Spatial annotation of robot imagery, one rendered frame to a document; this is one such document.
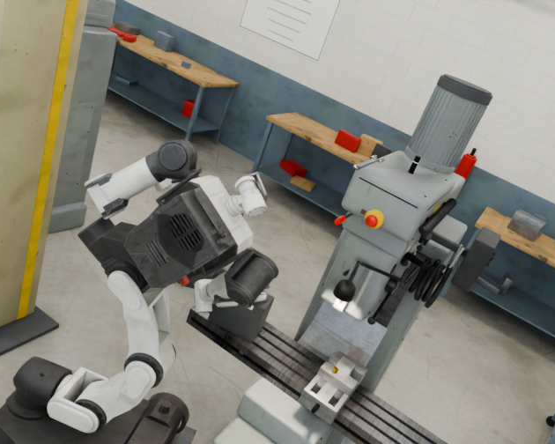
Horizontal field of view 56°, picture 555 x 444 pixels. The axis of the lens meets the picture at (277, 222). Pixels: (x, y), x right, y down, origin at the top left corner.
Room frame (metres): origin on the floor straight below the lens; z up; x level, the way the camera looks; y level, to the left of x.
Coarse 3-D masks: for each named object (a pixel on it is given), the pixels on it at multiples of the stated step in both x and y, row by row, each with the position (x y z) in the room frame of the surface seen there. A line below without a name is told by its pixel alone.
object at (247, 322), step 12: (264, 300) 1.85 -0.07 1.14; (216, 312) 1.85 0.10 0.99; (228, 312) 1.84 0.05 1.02; (240, 312) 1.83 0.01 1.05; (252, 312) 1.82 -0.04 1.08; (264, 312) 1.83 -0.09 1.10; (228, 324) 1.84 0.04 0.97; (240, 324) 1.83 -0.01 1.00; (252, 324) 1.82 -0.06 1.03; (240, 336) 1.82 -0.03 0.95; (252, 336) 1.81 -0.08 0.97
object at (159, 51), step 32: (128, 32) 7.12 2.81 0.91; (160, 32) 7.05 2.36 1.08; (160, 64) 6.34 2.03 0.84; (192, 64) 6.82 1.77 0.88; (128, 96) 6.61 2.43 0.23; (160, 96) 7.15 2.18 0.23; (192, 128) 6.15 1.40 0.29; (288, 128) 5.65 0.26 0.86; (320, 128) 6.11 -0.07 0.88; (256, 160) 5.77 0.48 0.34; (288, 160) 6.21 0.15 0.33; (352, 160) 5.35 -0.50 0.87; (320, 192) 5.84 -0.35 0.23; (480, 224) 4.84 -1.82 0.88; (512, 224) 5.04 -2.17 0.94; (544, 224) 4.96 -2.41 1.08; (544, 256) 4.62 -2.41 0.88; (480, 288) 4.90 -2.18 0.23; (512, 288) 5.21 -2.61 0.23; (544, 320) 4.74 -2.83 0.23
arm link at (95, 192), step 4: (96, 184) 1.42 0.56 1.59; (92, 188) 1.42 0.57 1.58; (96, 188) 1.42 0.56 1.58; (88, 192) 1.43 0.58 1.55; (92, 192) 1.42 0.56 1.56; (96, 192) 1.42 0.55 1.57; (100, 192) 1.42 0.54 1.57; (92, 196) 1.42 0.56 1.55; (96, 196) 1.41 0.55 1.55; (100, 196) 1.41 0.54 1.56; (104, 196) 1.42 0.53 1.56; (96, 200) 1.41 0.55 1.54; (100, 200) 1.41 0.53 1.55; (104, 200) 1.41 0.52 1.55; (96, 204) 1.42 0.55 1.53; (100, 204) 1.41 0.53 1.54; (104, 204) 1.41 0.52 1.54; (100, 208) 1.41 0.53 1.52; (100, 212) 1.42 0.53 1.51; (104, 212) 1.41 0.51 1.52; (104, 216) 1.41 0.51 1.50
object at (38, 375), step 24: (48, 360) 1.51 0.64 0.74; (24, 384) 1.40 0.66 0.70; (48, 384) 1.41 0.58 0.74; (0, 408) 1.37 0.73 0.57; (24, 408) 1.39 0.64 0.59; (144, 408) 1.62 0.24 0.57; (168, 408) 1.60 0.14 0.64; (0, 432) 1.30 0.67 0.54; (24, 432) 1.32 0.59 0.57; (48, 432) 1.35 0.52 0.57; (72, 432) 1.39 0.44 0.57; (96, 432) 1.43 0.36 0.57; (120, 432) 1.47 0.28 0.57; (144, 432) 1.49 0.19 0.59; (168, 432) 1.53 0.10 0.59
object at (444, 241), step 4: (432, 232) 2.01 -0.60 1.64; (432, 236) 2.00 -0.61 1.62; (436, 236) 1.99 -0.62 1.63; (440, 236) 1.99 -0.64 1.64; (436, 240) 1.99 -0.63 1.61; (440, 240) 1.98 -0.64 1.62; (444, 240) 1.98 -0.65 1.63; (448, 240) 1.98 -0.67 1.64; (440, 244) 1.98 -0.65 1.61; (444, 244) 1.98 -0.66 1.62; (448, 244) 1.97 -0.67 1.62; (452, 244) 1.97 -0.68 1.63; (456, 244) 1.97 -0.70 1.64; (448, 248) 1.97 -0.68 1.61; (452, 248) 1.96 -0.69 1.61; (456, 248) 1.96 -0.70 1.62; (464, 248) 1.96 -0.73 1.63; (464, 252) 1.95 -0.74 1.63
